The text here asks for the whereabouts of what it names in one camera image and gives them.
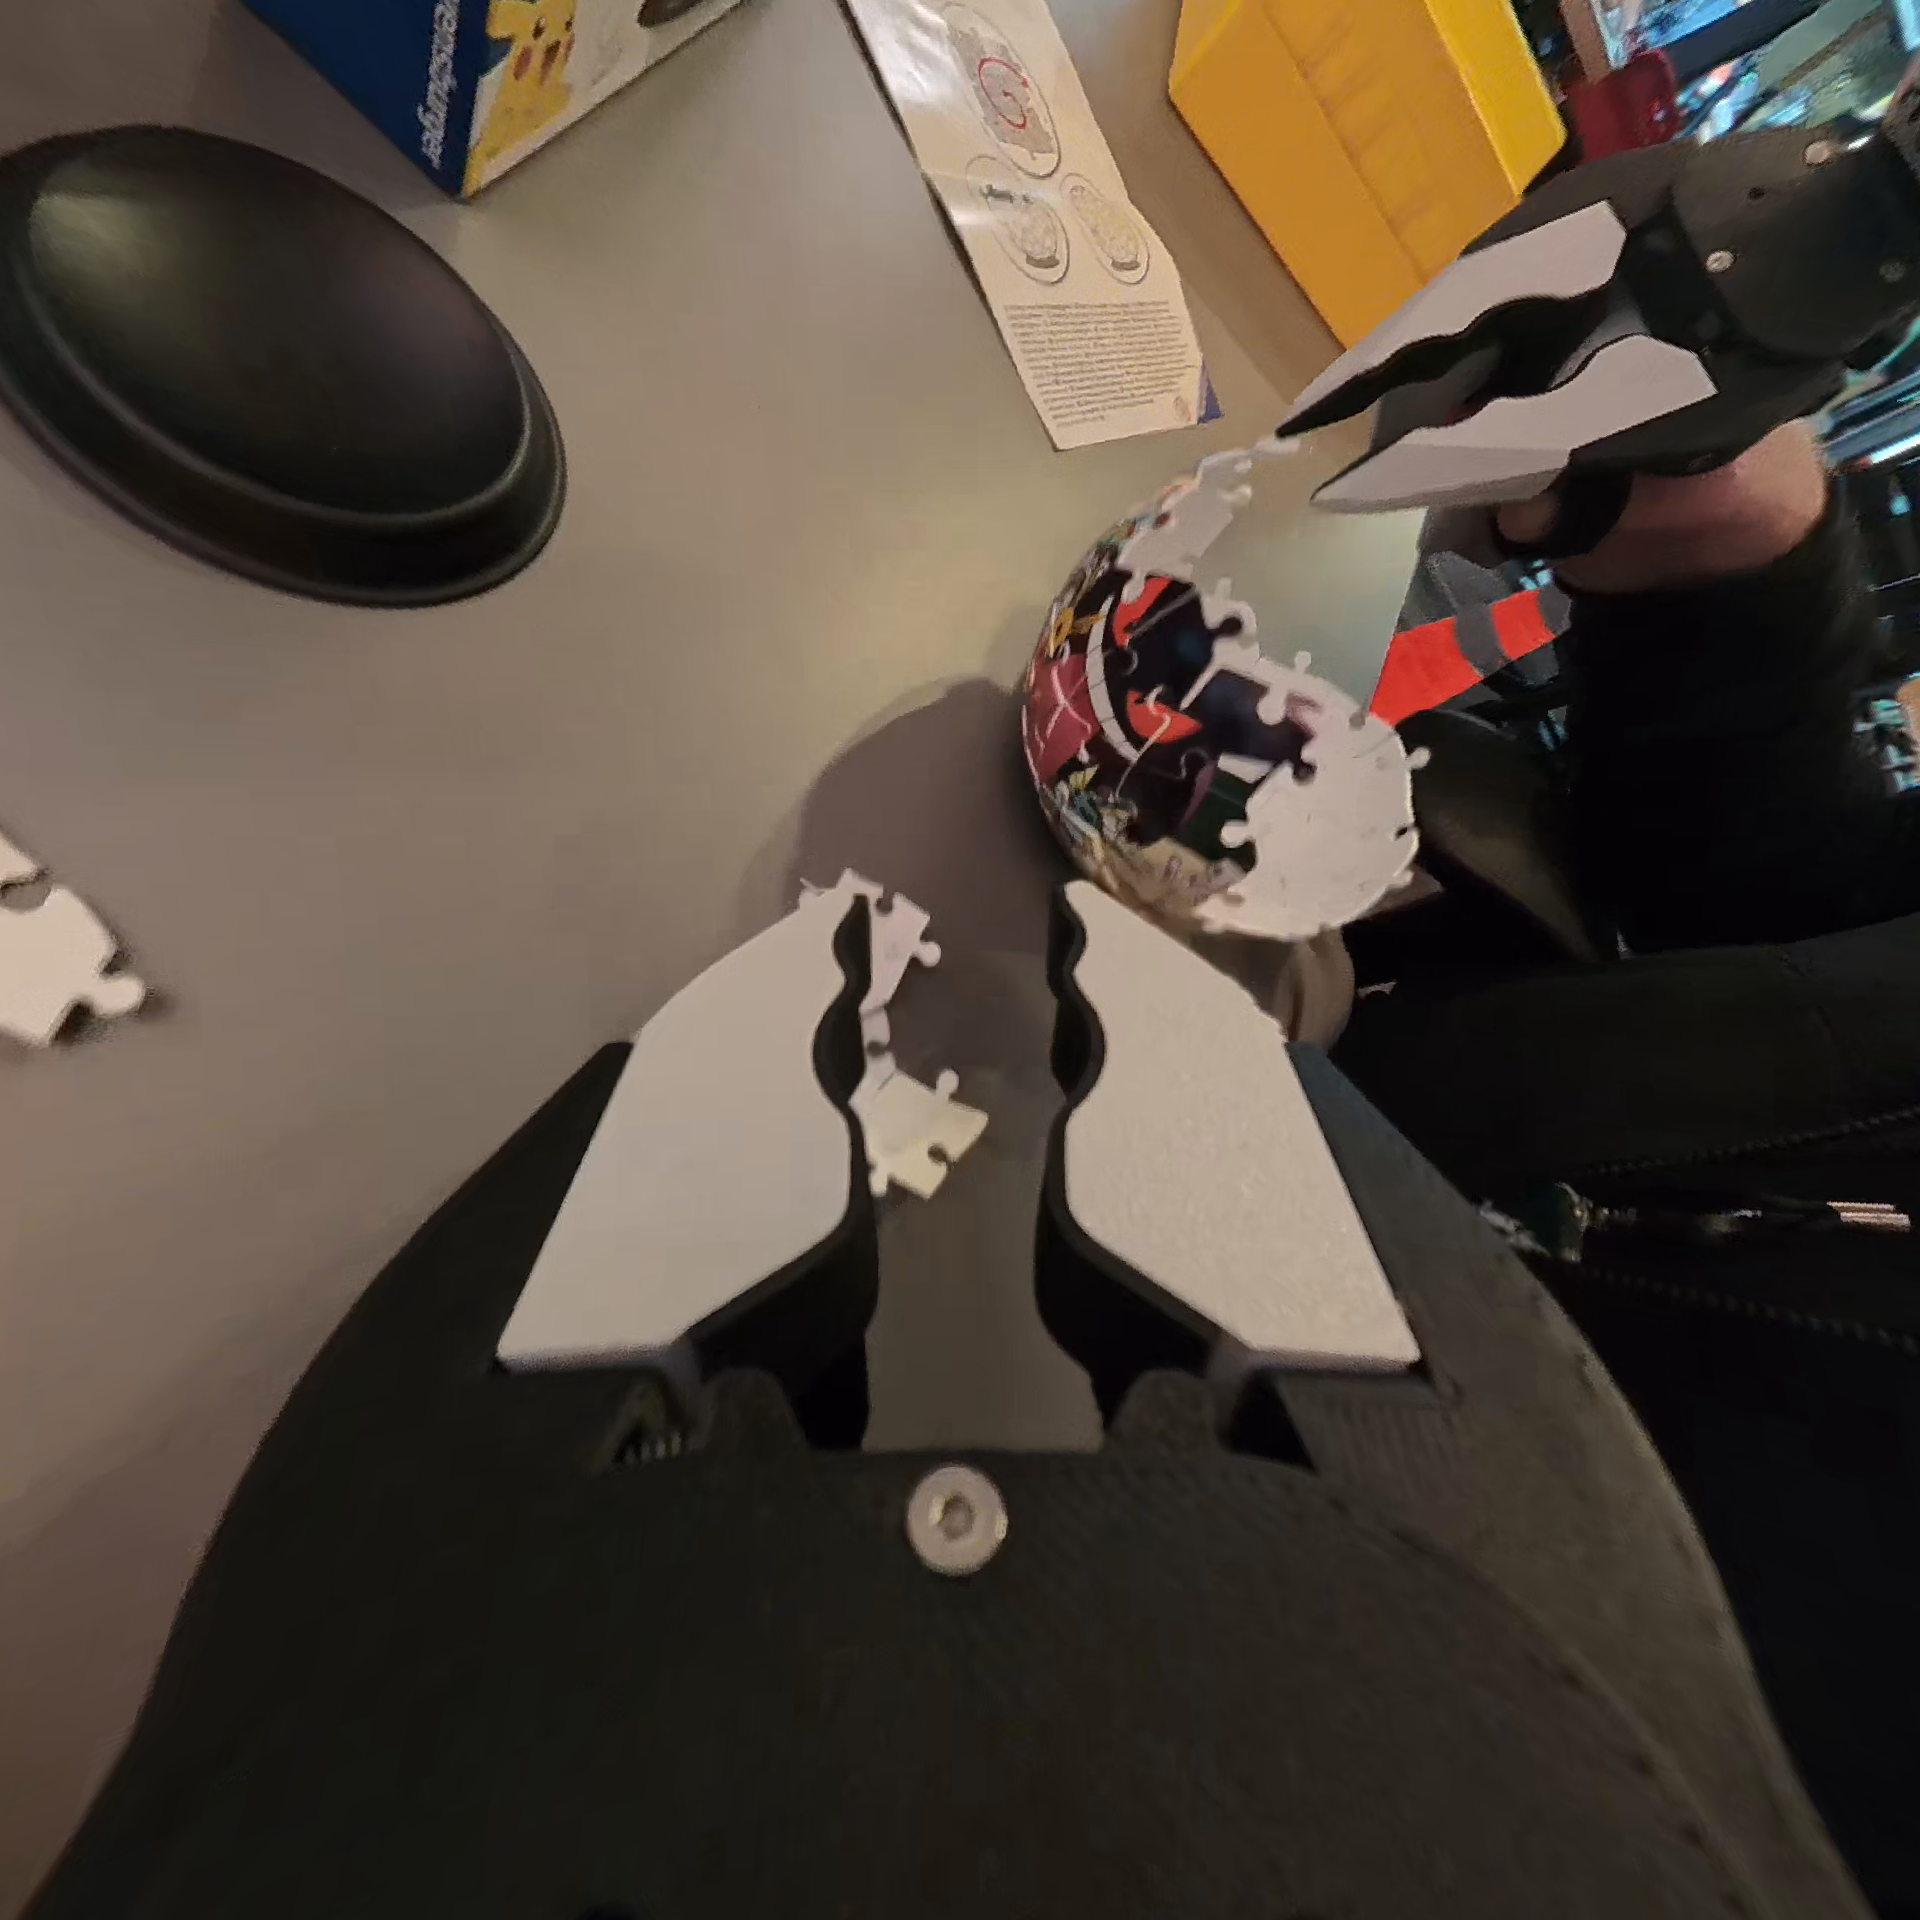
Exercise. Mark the black round ball stand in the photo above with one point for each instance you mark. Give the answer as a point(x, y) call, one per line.
point(270, 345)

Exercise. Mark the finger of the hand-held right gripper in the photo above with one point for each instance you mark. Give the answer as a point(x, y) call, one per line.
point(1546, 428)
point(1500, 277)

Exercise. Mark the white instruction leaflet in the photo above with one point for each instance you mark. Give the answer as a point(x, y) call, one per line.
point(1080, 301)

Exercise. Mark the person's right forearm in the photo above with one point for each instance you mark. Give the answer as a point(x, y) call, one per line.
point(1694, 704)

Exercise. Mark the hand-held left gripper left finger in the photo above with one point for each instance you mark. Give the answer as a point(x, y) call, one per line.
point(704, 1170)

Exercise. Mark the yellow box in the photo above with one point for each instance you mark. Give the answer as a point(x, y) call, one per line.
point(1349, 119)

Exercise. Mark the person's right hand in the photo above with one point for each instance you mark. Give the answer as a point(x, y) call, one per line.
point(1724, 510)

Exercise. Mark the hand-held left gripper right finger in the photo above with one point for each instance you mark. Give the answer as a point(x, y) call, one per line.
point(1215, 1184)

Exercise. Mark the white joined puzzle pieces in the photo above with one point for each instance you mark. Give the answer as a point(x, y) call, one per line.
point(53, 960)
point(918, 1132)

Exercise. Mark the blue puzzle box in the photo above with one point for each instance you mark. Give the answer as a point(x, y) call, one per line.
point(452, 89)

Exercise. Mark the half-built puzzle ball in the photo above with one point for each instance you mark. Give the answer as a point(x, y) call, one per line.
point(1142, 704)

